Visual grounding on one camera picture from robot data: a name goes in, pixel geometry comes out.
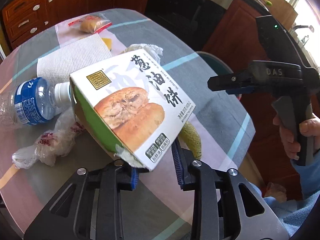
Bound green pastry box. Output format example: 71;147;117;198
70;49;195;171

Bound clear plastic bag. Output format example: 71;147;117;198
12;107;85;170

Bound clear plastic water bottle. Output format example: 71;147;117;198
1;77;71;130

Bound yellow green sponge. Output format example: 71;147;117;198
101;37;112;51

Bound white paper towel sheet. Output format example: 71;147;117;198
36;34;112;84

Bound blue sleeve forearm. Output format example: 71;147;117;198
291;151;319;199

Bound teal trash bin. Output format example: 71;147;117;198
196;51;243;100

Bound wooden kitchen cabinets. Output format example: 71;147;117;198
1;0;148;49

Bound person's right hand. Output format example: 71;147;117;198
273;114;320;160

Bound corn cob piece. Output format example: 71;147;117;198
178;121;202;160

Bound built-in black oven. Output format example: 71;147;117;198
145;0;233;51

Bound packaged bread red wrapper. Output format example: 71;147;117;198
68;15;112;34

